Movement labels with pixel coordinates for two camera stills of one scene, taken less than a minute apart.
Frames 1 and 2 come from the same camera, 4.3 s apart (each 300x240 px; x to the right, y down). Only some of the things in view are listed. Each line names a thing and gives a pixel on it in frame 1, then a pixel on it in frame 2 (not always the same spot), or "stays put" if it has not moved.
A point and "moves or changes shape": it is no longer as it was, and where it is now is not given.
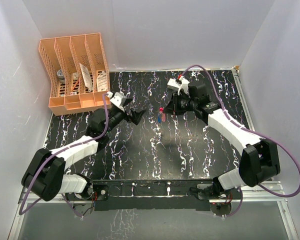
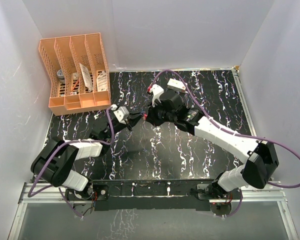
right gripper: (169, 109) -> (152, 118)
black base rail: (187, 194) stays put
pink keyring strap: (161, 110) moves or changes shape
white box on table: (173, 85) stays put
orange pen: (75, 85) stays put
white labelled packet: (102, 82) stays put
